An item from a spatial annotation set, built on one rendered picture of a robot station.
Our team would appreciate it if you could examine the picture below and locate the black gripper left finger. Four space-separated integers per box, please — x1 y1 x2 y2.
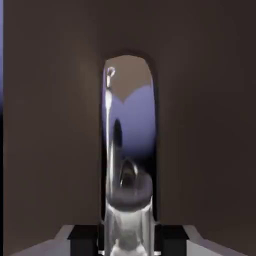
9 224 106 256

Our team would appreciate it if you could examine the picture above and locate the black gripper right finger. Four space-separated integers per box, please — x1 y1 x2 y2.
153 223 244 256

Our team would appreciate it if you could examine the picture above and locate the dark brown cabinet door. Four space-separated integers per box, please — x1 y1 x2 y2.
2 0 256 256

